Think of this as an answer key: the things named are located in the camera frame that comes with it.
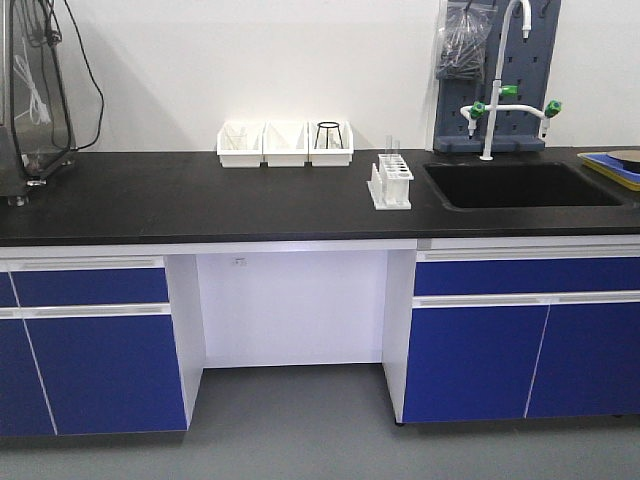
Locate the white test tube rack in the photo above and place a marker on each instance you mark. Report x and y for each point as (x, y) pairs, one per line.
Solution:
(389, 183)

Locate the clear rear test tube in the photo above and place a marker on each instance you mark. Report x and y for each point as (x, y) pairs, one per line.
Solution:
(388, 145)

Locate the blue pegboard drying rack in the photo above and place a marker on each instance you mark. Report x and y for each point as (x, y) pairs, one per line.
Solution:
(526, 73)

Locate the white right storage bin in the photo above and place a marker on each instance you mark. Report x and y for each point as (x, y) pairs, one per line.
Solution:
(331, 157)

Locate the white storage bin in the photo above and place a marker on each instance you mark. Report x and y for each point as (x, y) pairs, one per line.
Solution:
(252, 156)
(285, 143)
(331, 157)

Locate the white middle storage bin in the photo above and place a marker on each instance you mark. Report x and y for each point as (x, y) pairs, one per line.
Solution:
(285, 143)

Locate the white left storage bin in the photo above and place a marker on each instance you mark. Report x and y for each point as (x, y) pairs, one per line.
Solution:
(252, 156)

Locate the clear beaker with yellow rod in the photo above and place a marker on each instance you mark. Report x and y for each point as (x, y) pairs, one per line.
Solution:
(235, 137)

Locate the black lab sink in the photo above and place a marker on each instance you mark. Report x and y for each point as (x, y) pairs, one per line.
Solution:
(516, 186)

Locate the right blue cabinet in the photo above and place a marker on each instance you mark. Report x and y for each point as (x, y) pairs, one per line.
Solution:
(511, 339)

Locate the blue cabinet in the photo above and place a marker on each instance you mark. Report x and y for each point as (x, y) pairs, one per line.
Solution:
(511, 339)
(88, 347)

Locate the white lab faucet green knobs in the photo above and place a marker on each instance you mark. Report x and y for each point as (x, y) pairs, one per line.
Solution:
(473, 112)

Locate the plastic bag of black pegs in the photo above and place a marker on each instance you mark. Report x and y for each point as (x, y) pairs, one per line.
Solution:
(466, 30)

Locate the left blue cabinet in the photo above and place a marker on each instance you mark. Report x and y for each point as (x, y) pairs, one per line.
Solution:
(88, 347)

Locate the steel lab appliance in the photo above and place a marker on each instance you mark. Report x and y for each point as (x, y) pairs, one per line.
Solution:
(37, 136)

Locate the yellow tray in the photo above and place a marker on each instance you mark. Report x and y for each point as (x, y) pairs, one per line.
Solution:
(611, 168)

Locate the black wire tripod stand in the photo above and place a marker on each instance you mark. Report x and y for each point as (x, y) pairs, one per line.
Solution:
(328, 136)

